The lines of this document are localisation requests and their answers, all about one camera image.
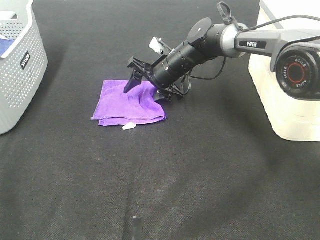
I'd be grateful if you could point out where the black table cloth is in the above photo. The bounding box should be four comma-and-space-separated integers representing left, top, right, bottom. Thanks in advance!
0, 0, 320, 240

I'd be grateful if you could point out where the grey perforated basket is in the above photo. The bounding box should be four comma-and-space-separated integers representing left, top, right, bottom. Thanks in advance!
0, 0, 48, 134

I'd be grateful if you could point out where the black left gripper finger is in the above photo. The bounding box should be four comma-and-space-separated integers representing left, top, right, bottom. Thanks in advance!
123, 70, 143, 94

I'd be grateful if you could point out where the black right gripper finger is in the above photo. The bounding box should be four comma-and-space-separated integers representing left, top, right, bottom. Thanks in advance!
153, 90, 172, 102

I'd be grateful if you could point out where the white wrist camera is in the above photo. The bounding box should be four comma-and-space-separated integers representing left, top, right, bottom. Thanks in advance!
149, 37, 174, 55

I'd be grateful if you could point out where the purple towel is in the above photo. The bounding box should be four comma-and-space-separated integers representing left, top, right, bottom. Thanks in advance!
91, 79, 167, 127

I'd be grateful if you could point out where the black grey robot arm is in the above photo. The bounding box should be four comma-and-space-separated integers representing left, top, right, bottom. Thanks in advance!
123, 18, 320, 101

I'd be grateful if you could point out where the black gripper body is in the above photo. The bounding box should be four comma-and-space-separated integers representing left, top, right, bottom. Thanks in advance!
127, 54, 192, 99

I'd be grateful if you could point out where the blue cloth in basket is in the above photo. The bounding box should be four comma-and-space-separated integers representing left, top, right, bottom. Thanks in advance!
0, 35, 15, 56

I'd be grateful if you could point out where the cream white storage bin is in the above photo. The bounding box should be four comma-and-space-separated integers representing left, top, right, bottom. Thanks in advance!
248, 0, 320, 142

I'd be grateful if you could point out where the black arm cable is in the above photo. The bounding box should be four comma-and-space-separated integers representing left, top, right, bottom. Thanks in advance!
189, 1, 320, 81

